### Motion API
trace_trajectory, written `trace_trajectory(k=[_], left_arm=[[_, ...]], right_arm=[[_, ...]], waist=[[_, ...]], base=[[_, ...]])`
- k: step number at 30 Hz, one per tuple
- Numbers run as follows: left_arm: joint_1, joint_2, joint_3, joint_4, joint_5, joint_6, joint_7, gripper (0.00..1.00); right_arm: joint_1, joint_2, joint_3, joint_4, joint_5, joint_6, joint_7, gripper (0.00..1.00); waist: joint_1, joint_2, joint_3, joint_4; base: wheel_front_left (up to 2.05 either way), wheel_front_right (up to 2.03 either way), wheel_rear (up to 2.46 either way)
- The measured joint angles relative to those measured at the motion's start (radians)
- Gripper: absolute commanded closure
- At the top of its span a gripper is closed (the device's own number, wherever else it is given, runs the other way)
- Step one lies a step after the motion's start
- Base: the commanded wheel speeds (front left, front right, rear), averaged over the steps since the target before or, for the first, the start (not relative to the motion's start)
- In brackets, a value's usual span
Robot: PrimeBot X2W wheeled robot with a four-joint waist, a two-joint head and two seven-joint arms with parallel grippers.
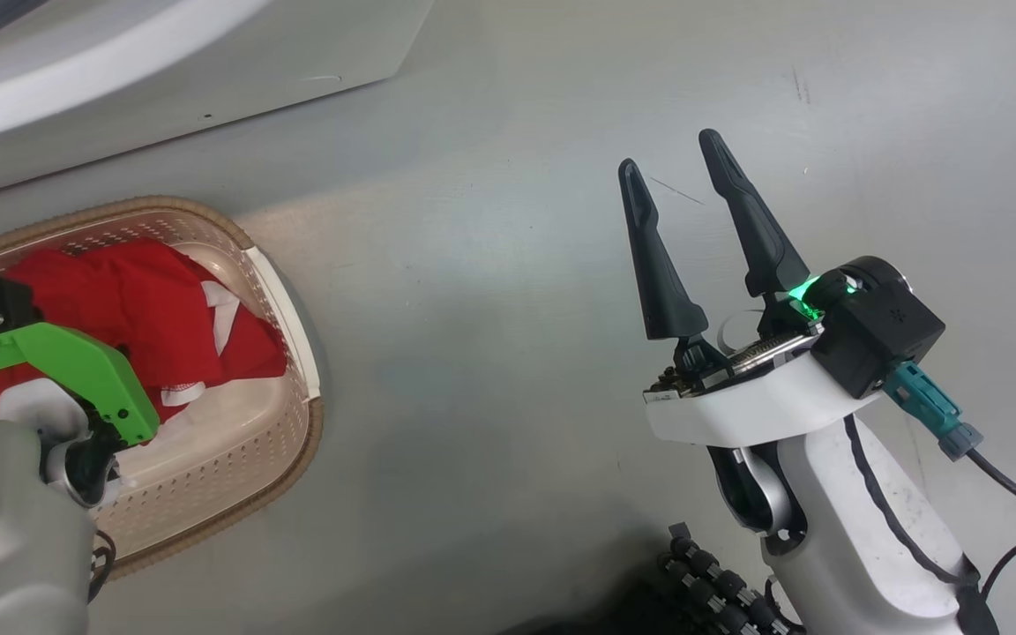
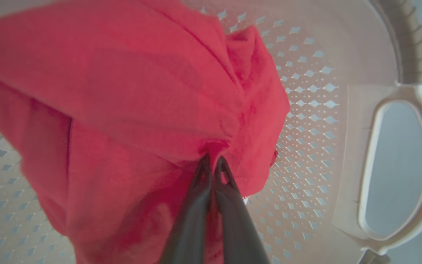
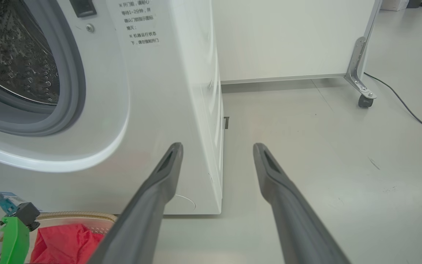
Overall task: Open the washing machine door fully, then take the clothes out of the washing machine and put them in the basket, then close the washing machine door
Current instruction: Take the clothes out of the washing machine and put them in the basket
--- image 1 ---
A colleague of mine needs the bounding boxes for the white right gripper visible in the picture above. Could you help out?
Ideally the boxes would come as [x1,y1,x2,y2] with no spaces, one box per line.
[617,129,915,447]

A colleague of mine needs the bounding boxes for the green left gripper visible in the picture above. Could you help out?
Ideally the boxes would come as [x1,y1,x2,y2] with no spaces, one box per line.
[0,322,161,445]

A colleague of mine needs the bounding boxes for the red and white garment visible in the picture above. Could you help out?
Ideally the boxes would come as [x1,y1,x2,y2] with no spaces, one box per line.
[0,238,289,444]

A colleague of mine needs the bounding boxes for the cream perforated laundry basket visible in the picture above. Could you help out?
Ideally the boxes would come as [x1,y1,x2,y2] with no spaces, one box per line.
[0,196,325,582]

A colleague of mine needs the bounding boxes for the white front-load washing machine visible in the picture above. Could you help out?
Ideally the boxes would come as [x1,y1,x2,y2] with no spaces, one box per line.
[0,0,437,206]

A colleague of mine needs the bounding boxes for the teal right camera connector cable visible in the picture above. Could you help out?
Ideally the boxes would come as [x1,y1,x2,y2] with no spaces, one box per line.
[882,360,1016,532]

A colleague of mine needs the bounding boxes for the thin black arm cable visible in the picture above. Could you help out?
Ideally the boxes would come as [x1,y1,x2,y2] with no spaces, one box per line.
[841,415,1016,609]

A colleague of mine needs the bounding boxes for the black ribbed cable conduit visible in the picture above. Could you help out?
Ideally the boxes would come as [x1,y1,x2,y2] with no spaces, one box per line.
[656,522,793,635]

